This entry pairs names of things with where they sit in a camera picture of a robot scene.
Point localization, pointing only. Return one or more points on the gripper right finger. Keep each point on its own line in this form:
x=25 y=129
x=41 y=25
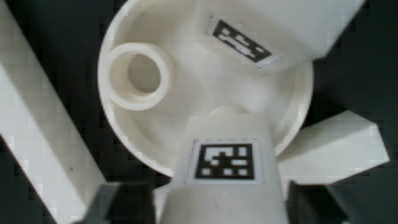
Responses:
x=314 y=206

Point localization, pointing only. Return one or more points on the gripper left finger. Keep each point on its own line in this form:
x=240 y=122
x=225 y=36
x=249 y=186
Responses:
x=122 y=204

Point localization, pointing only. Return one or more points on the white stool leg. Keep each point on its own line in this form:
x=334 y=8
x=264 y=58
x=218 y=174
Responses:
x=225 y=189
x=273 y=33

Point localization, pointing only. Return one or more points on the white round stool seat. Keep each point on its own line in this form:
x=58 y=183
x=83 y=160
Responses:
x=208 y=86

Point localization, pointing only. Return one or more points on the white front fence bar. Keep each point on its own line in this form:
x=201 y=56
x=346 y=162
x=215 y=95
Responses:
x=37 y=130

